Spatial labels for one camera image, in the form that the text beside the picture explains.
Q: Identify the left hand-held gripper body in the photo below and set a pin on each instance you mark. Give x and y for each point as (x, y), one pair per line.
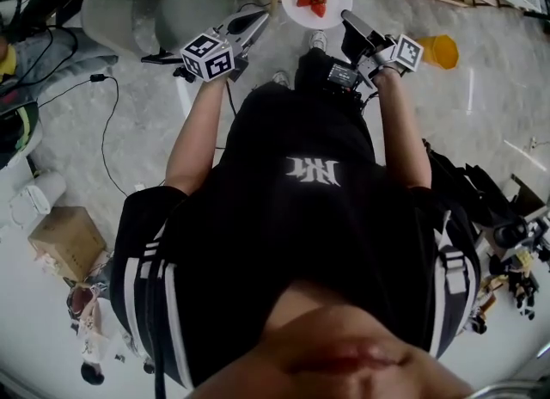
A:
(208, 59)

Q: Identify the person's black printed t-shirt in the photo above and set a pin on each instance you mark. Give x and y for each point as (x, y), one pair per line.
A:
(301, 225)

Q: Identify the brown cardboard box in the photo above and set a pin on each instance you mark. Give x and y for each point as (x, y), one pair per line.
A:
(69, 238)

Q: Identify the person's black trousers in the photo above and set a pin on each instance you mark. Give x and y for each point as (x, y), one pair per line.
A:
(313, 70)

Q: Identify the person's right shoe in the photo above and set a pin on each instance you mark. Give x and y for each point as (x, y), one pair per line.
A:
(318, 39)

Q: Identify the black bag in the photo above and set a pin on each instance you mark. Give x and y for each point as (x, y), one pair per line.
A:
(468, 195)

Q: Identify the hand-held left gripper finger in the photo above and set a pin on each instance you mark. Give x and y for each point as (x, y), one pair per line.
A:
(253, 36)
(245, 13)

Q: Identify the black yellow clutter pile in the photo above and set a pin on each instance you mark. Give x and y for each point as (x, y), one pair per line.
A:
(522, 290)

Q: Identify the white power strip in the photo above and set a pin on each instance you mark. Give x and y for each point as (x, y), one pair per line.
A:
(139, 187)

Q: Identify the person's right forearm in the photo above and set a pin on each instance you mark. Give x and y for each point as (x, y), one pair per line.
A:
(399, 130)

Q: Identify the small white workbench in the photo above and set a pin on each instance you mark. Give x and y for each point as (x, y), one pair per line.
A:
(522, 199)

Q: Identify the person's left forearm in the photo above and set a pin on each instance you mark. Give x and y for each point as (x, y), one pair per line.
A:
(193, 143)

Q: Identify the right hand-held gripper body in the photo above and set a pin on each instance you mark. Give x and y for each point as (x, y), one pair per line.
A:
(408, 53)

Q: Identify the person's shoe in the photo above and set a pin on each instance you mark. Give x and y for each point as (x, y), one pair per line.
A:
(318, 39)
(281, 78)

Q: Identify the person's face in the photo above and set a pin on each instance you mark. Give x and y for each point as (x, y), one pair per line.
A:
(335, 345)

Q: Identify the grey upholstered chair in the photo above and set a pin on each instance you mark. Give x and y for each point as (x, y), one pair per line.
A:
(120, 10)

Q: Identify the person's left shoe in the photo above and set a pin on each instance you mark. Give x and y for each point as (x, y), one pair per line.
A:
(281, 78)

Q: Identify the white cylindrical appliance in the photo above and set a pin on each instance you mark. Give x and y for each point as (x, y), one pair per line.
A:
(38, 195)

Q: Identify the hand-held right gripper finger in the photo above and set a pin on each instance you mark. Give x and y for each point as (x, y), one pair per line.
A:
(361, 25)

